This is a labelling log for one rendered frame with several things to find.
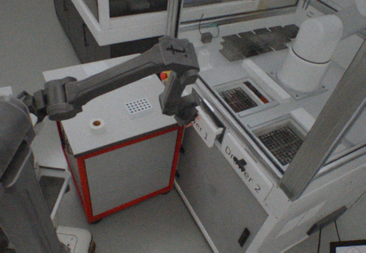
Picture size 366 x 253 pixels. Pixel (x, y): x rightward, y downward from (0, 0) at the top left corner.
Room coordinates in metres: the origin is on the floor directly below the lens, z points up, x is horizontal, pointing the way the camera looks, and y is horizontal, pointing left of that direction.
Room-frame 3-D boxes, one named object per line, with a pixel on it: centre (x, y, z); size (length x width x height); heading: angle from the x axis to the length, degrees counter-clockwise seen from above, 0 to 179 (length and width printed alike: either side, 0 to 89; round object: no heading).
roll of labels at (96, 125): (0.96, 0.39, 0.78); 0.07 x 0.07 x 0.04
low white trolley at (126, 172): (1.22, 0.38, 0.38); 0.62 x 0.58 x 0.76; 36
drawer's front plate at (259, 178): (0.81, -0.29, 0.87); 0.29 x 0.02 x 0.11; 36
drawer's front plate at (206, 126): (1.04, -0.06, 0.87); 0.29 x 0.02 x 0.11; 36
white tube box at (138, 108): (1.13, 0.23, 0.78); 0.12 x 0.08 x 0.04; 128
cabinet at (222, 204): (1.31, -0.52, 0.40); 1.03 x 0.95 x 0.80; 36
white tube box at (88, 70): (1.35, 0.51, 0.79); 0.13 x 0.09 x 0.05; 131
